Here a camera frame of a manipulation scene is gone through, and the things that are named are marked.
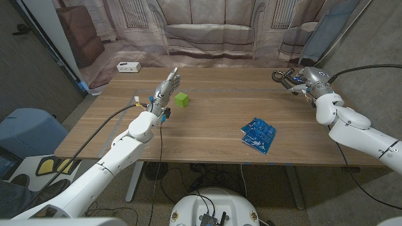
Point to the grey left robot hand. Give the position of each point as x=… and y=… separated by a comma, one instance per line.
x=165, y=92

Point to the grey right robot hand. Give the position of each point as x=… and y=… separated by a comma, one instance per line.
x=315, y=80

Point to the black grip strengthener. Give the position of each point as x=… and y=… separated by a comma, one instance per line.
x=284, y=80

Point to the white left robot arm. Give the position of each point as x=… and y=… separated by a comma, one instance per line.
x=122, y=153

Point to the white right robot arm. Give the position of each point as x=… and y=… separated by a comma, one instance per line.
x=355, y=130

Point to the green cube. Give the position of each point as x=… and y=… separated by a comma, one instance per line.
x=181, y=100

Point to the blue gel bag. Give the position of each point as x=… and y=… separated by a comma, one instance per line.
x=259, y=135

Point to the small white box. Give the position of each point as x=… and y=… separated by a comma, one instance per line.
x=128, y=67

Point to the blue folding panel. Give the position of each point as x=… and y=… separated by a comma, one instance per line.
x=329, y=31

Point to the printed living room backdrop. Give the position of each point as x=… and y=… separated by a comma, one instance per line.
x=207, y=31

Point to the round black floor fan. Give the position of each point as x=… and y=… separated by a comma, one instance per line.
x=156, y=171

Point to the white table leg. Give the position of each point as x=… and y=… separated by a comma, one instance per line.
x=295, y=188
x=134, y=182

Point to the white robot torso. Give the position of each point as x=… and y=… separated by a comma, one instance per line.
x=213, y=204

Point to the white and yellow board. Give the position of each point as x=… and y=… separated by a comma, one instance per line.
x=50, y=166

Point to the blue-grey bin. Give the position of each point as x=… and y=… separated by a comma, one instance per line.
x=31, y=132

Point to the person's black shoe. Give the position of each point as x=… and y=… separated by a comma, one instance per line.
x=56, y=187

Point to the person's dark trouser leg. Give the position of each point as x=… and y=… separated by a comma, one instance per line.
x=12, y=197

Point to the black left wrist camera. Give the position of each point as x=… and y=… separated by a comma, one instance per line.
x=166, y=113

